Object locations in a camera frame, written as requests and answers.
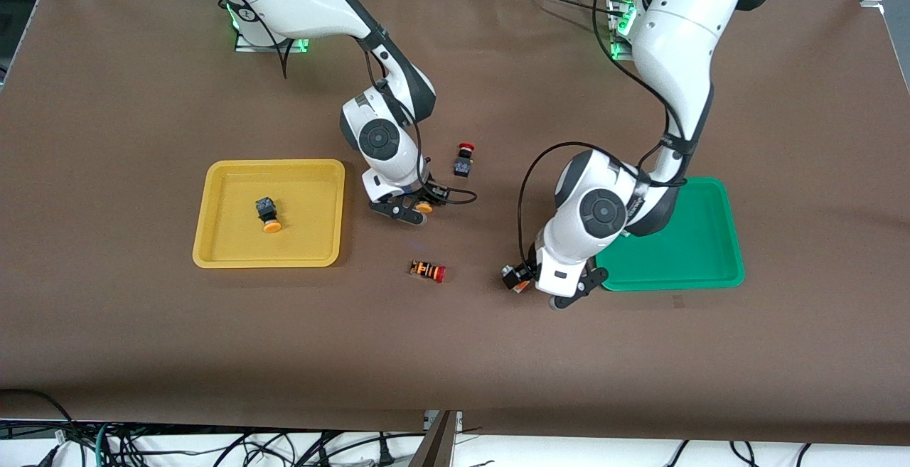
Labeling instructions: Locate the orange button white body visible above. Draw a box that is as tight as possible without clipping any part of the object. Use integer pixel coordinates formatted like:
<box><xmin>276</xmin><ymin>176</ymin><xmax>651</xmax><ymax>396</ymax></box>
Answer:
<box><xmin>500</xmin><ymin>264</ymin><xmax>532</xmax><ymax>294</ymax></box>

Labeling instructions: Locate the red mushroom button black body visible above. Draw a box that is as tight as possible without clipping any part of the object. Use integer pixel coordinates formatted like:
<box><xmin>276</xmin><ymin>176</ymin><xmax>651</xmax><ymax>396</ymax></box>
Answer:
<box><xmin>453</xmin><ymin>142</ymin><xmax>478</xmax><ymax>178</ymax></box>

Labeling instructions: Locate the red button orange striped body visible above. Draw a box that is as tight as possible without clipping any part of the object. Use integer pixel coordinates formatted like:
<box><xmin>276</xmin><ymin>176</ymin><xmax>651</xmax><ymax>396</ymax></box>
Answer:
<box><xmin>409</xmin><ymin>259</ymin><xmax>448</xmax><ymax>284</ymax></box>

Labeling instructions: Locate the yellow plastic tray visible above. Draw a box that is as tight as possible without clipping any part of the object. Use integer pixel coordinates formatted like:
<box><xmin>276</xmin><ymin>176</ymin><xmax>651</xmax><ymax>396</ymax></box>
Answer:
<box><xmin>193</xmin><ymin>159</ymin><xmax>346</xmax><ymax>269</ymax></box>

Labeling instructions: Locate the green plastic tray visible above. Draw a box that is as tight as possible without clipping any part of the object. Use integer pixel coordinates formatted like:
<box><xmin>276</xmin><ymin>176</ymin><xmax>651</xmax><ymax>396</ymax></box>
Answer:
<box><xmin>594</xmin><ymin>177</ymin><xmax>746</xmax><ymax>291</ymax></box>

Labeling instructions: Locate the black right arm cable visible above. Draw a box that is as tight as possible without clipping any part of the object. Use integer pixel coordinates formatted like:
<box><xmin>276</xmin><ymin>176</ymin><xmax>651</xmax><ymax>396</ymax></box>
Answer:
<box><xmin>361</xmin><ymin>23</ymin><xmax>479</xmax><ymax>206</ymax></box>

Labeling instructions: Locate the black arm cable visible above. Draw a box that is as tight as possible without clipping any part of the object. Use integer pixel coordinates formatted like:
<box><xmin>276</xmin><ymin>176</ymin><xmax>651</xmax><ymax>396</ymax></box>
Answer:
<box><xmin>516</xmin><ymin>0</ymin><xmax>692</xmax><ymax>272</ymax></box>
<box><xmin>361</xmin><ymin>23</ymin><xmax>479</xmax><ymax>206</ymax></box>

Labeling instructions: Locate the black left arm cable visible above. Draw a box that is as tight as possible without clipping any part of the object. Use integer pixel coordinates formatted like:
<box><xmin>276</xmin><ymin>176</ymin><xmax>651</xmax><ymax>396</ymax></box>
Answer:
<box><xmin>516</xmin><ymin>0</ymin><xmax>692</xmax><ymax>272</ymax></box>

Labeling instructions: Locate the wooden table post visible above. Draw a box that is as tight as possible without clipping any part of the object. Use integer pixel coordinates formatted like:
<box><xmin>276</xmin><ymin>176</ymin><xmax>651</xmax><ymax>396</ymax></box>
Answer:
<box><xmin>408</xmin><ymin>410</ymin><xmax>464</xmax><ymax>467</ymax></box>

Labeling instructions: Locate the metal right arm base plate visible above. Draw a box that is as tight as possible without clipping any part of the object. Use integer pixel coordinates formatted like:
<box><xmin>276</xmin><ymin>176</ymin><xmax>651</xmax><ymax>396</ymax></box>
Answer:
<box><xmin>234</xmin><ymin>30</ymin><xmax>311</xmax><ymax>54</ymax></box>

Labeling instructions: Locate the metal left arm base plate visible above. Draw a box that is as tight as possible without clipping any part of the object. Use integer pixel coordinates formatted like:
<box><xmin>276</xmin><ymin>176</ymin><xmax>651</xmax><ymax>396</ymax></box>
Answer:
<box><xmin>606</xmin><ymin>0</ymin><xmax>642</xmax><ymax>63</ymax></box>

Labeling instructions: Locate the green floor cable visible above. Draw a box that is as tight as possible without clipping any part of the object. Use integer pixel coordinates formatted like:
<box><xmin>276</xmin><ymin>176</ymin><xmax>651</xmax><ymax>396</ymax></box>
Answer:
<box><xmin>95</xmin><ymin>422</ymin><xmax>116</xmax><ymax>467</ymax></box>

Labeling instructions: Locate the black floor cable bundle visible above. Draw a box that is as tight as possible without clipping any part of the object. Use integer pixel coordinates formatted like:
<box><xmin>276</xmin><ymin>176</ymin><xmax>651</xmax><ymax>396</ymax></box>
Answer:
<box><xmin>0</xmin><ymin>387</ymin><xmax>427</xmax><ymax>467</ymax></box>

